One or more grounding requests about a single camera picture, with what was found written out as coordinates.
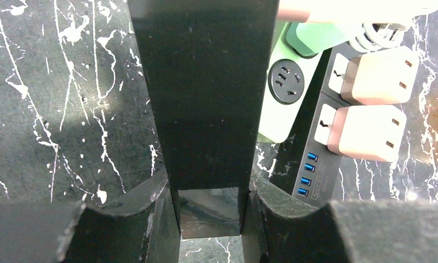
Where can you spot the light green plug adapter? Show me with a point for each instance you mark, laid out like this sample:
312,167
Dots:
310,39

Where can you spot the long black power strip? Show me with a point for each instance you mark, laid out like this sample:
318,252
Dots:
305,168

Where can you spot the short black power strip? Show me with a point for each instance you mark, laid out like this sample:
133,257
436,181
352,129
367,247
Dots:
205,65

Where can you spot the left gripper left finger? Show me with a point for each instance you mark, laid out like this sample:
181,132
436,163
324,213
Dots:
139,226

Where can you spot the green power strip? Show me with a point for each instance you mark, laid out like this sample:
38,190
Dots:
287,82

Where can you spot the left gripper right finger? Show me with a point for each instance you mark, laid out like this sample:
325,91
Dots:
281,228

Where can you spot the pink plug adapter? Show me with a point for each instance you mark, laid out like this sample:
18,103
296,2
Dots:
384,77
370,132
364,11

